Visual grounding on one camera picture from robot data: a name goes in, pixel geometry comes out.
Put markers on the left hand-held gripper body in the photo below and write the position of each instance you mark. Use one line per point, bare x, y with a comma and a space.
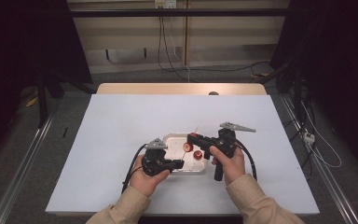
154, 160

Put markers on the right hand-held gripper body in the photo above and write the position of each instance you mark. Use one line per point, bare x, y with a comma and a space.
227, 143

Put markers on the white metal-rimmed tray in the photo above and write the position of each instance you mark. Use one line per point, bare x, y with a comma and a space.
175, 144

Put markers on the person's left hand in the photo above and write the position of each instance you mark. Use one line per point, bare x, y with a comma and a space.
143, 183

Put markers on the person's right hand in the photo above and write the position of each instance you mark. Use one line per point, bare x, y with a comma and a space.
234, 168

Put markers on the light wooden table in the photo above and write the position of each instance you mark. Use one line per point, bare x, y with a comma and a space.
155, 88

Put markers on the white power strip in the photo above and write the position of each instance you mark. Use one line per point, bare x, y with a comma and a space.
309, 137

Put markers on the small black floor object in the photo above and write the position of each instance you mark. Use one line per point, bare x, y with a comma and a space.
65, 132

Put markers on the black metal stand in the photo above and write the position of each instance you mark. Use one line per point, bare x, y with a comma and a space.
43, 99

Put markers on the yellow floor tape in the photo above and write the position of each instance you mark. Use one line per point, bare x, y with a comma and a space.
31, 101

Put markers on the black horizontal bar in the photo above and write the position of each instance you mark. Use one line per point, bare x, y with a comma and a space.
121, 12

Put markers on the dark curtain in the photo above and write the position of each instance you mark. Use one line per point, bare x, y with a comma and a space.
18, 46
338, 46

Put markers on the aluminium floor rail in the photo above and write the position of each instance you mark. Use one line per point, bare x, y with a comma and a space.
21, 171
329, 180

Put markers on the white wall socket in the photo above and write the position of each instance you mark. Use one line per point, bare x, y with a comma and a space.
165, 3

